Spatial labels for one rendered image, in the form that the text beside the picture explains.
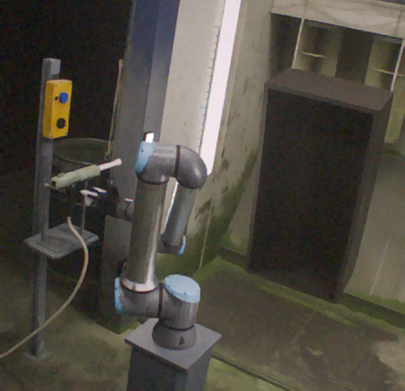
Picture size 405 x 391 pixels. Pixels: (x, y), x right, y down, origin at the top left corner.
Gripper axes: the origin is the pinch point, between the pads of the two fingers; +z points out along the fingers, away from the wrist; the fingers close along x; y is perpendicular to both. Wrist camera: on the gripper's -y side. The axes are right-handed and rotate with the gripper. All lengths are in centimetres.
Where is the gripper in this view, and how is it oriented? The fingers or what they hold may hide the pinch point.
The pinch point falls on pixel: (87, 189)
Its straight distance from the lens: 247.1
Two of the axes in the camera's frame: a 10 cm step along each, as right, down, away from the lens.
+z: -8.6, -2.9, 4.1
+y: -1.5, 9.3, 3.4
